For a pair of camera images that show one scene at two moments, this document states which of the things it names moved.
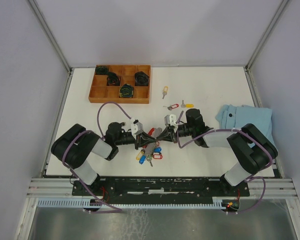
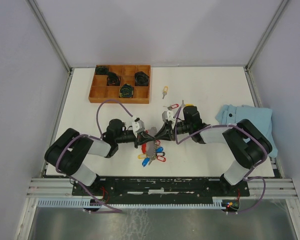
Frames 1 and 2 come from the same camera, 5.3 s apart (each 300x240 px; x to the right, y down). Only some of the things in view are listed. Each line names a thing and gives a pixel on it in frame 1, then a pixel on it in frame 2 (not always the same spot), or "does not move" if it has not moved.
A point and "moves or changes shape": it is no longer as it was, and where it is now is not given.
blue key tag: [142, 159] moves or changes shape
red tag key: [172, 106] does not move
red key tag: [157, 156] moves or changes shape
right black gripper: [168, 134] does not move
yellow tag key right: [188, 105] does not move
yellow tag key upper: [165, 90] does not move
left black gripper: [143, 139] does not move
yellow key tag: [142, 151] moves or changes shape
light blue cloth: [230, 117] does not move
